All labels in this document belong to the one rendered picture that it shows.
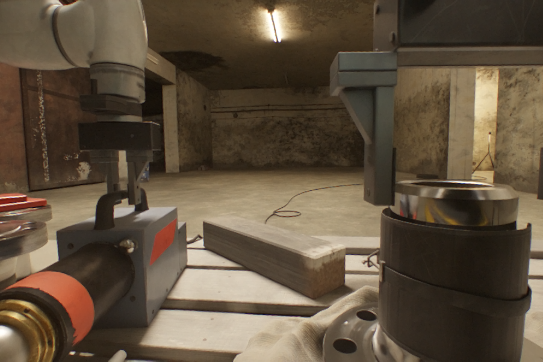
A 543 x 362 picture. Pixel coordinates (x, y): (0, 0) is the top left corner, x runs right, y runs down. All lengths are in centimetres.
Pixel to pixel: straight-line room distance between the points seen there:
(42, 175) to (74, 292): 447
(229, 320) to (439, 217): 38
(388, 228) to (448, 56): 17
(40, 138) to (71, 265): 445
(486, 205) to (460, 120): 549
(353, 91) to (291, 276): 47
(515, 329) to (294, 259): 38
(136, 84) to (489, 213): 54
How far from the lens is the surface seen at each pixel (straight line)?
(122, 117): 57
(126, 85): 57
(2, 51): 70
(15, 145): 470
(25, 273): 132
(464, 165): 581
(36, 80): 497
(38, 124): 487
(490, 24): 24
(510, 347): 35
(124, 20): 60
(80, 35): 61
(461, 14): 23
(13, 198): 127
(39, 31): 65
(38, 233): 89
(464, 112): 583
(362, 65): 21
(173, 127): 859
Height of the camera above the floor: 42
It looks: 5 degrees down
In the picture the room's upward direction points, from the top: 1 degrees counter-clockwise
